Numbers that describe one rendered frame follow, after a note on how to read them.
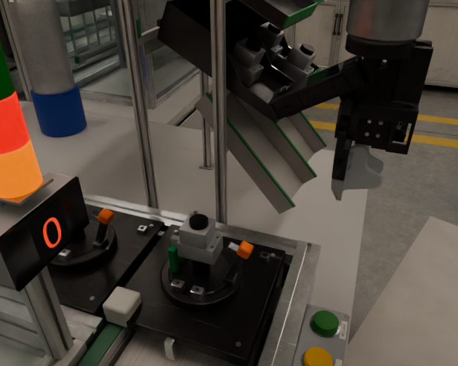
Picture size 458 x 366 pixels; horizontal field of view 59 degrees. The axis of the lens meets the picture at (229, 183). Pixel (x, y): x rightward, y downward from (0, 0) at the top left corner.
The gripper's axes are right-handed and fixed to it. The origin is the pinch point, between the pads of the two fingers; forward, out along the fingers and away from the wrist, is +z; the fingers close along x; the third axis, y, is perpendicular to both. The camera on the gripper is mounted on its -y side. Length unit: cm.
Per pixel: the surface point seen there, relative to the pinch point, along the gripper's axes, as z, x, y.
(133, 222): 21.9, 7.3, -38.9
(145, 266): 21.9, -2.8, -30.3
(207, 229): 9.5, -2.9, -17.7
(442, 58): 86, 393, 62
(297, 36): 76, 390, -81
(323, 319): 21.7, -3.8, 1.7
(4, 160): -11.6, -23.0, -29.4
